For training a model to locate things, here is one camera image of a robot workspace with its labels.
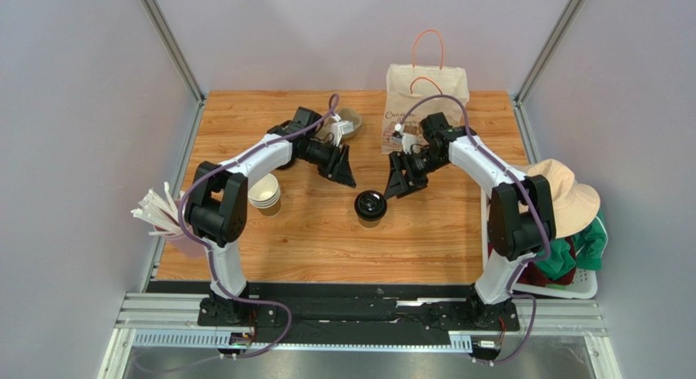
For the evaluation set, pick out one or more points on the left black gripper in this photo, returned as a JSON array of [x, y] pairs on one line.
[[337, 167]]

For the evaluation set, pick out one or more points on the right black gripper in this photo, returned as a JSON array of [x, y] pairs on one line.
[[406, 170]]

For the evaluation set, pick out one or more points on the single black cup lid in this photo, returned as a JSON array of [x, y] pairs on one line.
[[370, 205]]

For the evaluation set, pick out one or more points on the stack of paper cups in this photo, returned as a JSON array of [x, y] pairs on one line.
[[265, 196]]

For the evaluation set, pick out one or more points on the paper takeout bag orange handles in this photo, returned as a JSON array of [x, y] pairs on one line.
[[414, 91]]

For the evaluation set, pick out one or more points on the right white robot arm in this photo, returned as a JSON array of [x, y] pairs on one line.
[[521, 219]]

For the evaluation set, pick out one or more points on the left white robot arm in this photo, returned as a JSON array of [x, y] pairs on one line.
[[214, 209]]

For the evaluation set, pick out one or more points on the stack of black lids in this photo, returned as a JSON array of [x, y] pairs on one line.
[[287, 165]]

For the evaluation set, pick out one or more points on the dark red garment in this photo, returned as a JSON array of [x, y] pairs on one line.
[[558, 269]]

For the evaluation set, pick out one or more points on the beige bucket hat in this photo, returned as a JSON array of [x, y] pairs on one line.
[[575, 205]]

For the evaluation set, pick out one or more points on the pink cup with straws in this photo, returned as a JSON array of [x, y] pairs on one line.
[[161, 212]]

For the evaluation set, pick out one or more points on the green garment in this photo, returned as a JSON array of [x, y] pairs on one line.
[[581, 251]]

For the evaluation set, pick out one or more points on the white plastic basket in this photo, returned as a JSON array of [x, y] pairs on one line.
[[583, 285]]

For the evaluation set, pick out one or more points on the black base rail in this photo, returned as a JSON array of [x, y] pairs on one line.
[[361, 314]]

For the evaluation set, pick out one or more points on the aluminium frame base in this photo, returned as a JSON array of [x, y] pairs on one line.
[[155, 320]]

